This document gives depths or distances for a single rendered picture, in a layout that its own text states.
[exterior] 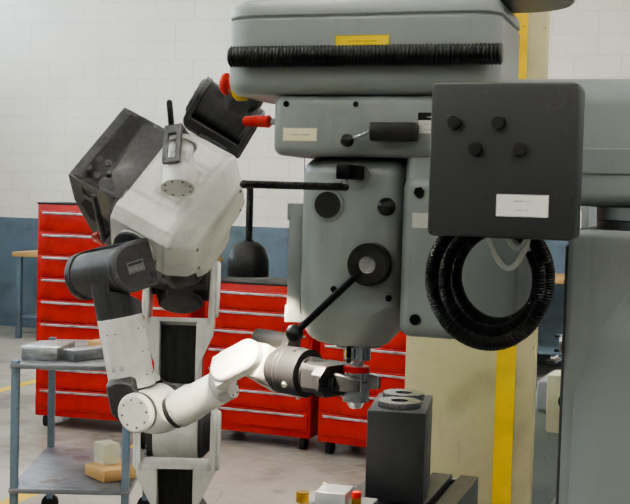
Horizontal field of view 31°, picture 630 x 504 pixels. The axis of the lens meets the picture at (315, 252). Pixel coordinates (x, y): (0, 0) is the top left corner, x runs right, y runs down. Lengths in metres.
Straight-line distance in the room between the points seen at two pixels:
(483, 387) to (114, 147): 1.75
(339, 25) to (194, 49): 10.21
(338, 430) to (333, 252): 5.00
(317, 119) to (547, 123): 0.48
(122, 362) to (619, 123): 1.04
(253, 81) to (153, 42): 10.37
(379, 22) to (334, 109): 0.16
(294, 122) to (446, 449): 2.07
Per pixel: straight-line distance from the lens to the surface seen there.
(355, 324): 1.92
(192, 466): 2.71
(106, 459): 5.14
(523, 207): 1.56
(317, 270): 1.92
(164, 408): 2.25
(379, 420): 2.37
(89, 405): 7.52
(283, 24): 1.92
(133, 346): 2.26
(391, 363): 6.67
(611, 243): 1.76
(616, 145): 1.81
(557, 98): 1.56
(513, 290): 1.83
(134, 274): 2.25
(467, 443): 3.78
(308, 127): 1.90
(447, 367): 3.75
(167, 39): 12.23
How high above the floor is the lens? 1.57
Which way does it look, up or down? 3 degrees down
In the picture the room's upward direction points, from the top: 2 degrees clockwise
